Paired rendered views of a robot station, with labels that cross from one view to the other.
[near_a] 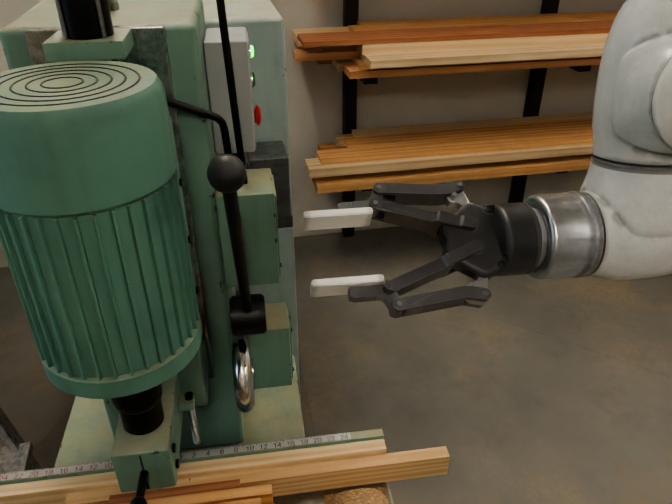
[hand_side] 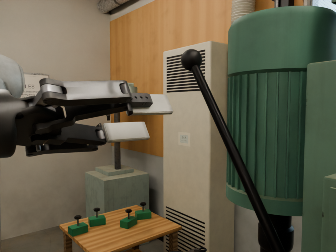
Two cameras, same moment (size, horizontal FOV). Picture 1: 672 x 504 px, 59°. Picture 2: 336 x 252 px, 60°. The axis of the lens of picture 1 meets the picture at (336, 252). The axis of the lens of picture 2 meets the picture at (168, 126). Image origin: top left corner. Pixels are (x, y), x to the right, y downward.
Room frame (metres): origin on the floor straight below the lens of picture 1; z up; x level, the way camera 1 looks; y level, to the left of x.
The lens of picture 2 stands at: (0.89, -0.16, 1.36)
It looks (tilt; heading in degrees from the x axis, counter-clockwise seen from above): 4 degrees down; 153
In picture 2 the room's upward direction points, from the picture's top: straight up
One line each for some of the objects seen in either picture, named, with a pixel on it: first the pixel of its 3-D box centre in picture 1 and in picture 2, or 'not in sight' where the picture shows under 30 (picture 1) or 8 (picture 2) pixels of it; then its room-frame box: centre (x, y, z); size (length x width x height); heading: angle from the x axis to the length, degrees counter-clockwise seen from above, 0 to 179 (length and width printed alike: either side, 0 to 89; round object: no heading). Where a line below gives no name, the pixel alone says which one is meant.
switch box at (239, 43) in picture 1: (231, 90); not in sight; (0.87, 0.16, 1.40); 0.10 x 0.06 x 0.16; 9
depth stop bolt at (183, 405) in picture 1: (189, 419); not in sight; (0.60, 0.21, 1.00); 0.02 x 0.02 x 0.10; 9
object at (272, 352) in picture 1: (263, 346); not in sight; (0.74, 0.12, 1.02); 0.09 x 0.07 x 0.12; 99
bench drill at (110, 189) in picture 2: not in sight; (118, 164); (-1.85, 0.70, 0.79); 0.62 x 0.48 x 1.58; 10
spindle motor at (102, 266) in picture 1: (98, 232); (278, 113); (0.53, 0.25, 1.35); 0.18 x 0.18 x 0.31
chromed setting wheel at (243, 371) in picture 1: (243, 371); not in sight; (0.68, 0.14, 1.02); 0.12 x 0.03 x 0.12; 9
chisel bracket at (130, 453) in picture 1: (153, 433); not in sight; (0.55, 0.25, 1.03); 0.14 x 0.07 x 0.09; 9
